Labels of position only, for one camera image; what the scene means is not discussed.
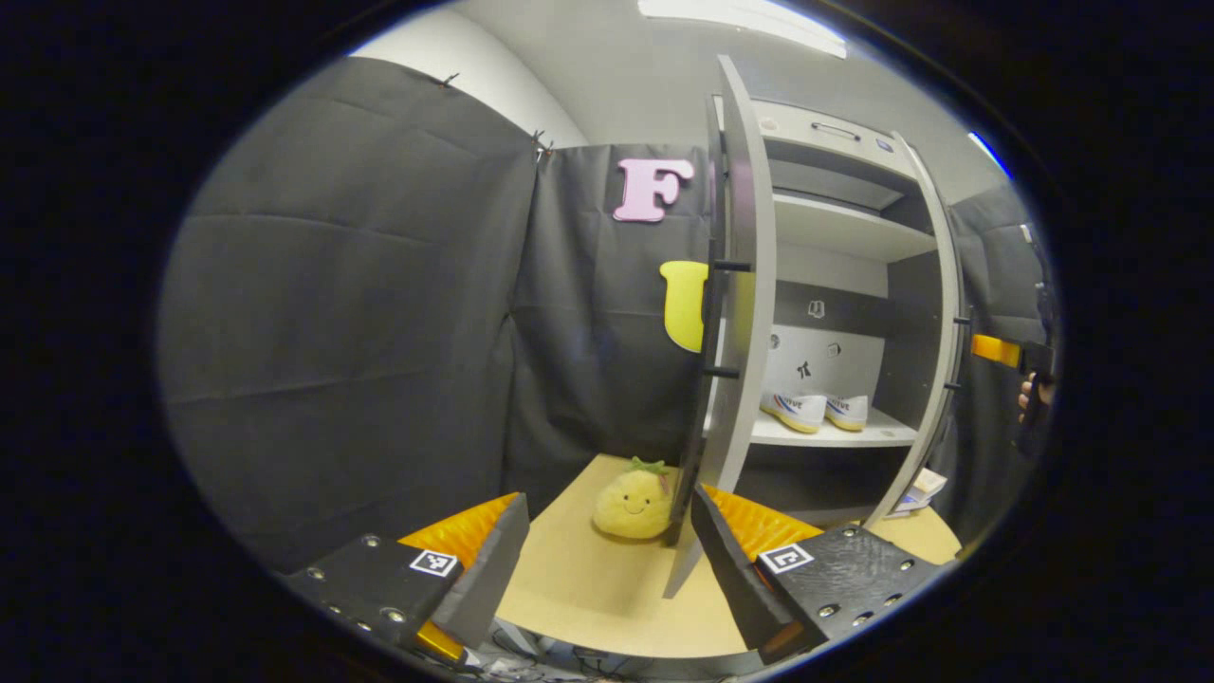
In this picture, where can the yellow pineapple plush toy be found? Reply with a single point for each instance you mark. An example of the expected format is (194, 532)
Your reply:
(631, 507)

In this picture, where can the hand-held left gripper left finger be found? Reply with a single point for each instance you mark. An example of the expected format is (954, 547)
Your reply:
(488, 579)

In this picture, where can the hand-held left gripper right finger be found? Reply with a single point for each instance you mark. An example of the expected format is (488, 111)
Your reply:
(735, 579)

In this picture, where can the grey cabinet drawer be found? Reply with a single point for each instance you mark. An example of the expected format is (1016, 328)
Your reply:
(792, 133)

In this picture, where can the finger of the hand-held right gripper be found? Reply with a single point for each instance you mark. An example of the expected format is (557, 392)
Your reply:
(996, 350)

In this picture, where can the grey shoe cabinet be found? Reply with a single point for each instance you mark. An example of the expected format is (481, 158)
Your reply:
(835, 228)

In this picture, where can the small white box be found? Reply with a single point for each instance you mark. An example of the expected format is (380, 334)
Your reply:
(922, 489)

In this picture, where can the grey cabinet door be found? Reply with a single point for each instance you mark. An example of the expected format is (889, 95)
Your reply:
(953, 304)
(749, 313)

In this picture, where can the white canvas shoe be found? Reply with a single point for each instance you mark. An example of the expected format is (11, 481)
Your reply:
(847, 413)
(797, 413)

